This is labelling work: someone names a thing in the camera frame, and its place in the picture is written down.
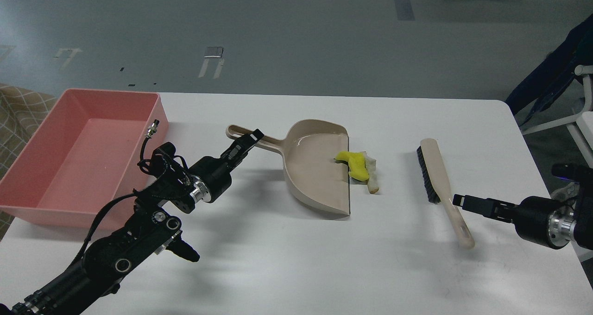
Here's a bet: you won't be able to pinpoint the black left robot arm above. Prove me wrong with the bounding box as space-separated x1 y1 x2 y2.
1 120 264 315

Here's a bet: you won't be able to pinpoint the pink plastic bin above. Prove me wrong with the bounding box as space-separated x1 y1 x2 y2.
0 89 169 229

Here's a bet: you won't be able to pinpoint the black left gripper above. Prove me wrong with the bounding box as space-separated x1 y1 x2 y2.
190 129 264 203

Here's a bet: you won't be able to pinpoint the beige hand brush black bristles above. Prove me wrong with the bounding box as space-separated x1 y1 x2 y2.
416 138 476 249

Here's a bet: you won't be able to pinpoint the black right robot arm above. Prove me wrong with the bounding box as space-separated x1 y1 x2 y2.
453 164 592 250

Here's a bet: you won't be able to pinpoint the beige plastic dustpan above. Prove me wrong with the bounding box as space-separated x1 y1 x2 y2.
255 119 350 216

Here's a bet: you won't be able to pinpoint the yellow sponge piece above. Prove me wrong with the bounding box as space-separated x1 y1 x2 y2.
334 151 369 182

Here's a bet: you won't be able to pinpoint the beige checkered cloth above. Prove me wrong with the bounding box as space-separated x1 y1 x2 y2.
0 83 57 239

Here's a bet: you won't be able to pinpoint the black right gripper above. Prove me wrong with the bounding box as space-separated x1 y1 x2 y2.
453 194 569 250

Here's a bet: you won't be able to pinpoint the dark blue jacket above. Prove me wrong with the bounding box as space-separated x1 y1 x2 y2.
505 15 593 124

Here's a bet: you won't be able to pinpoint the white office chair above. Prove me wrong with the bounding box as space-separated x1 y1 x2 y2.
521 65 593 167

